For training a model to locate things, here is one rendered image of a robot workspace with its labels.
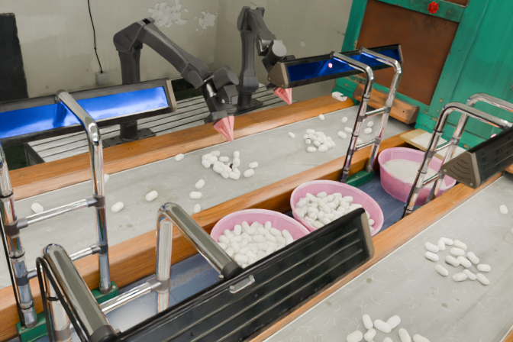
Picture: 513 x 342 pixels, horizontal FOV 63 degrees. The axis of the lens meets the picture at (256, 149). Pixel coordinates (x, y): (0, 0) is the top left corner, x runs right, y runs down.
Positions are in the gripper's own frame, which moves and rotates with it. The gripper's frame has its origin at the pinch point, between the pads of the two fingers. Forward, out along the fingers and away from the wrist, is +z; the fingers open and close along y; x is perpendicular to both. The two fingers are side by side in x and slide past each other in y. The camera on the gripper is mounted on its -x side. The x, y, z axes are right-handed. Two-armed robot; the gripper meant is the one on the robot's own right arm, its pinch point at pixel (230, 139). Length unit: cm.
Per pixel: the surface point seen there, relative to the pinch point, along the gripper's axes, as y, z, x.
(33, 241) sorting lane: -62, 11, 1
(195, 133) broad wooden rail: -2.2, -9.1, 15.0
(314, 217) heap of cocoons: 2.5, 33.1, -18.7
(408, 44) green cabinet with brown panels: 84, -13, -23
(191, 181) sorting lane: -17.4, 8.9, 2.8
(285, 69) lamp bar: 6.4, -8.1, -29.1
